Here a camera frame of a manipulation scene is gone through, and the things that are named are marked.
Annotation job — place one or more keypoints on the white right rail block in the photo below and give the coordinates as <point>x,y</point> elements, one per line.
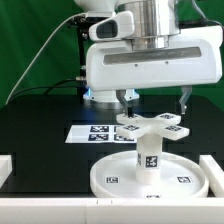
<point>214,173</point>

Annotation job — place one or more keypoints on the white sheet with markers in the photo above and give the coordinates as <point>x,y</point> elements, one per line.
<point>95,134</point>

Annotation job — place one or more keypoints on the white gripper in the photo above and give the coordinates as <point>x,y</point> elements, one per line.
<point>192,57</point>

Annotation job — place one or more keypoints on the white left rail block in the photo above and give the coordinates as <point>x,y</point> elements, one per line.
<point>5,168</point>

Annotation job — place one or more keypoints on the white front rail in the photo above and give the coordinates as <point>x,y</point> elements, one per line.
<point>111,211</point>

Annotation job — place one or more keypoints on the white cross-shaped table base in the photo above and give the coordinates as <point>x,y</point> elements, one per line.
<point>166,125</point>

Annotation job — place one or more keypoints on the black camera on stand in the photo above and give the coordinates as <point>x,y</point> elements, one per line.
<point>82,22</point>

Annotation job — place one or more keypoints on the white rail block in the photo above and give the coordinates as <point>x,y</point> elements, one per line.
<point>214,173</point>
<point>5,168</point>

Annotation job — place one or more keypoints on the white round table top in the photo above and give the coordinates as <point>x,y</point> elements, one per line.
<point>114,176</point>

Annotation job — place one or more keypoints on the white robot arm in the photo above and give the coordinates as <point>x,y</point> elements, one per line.
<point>138,44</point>

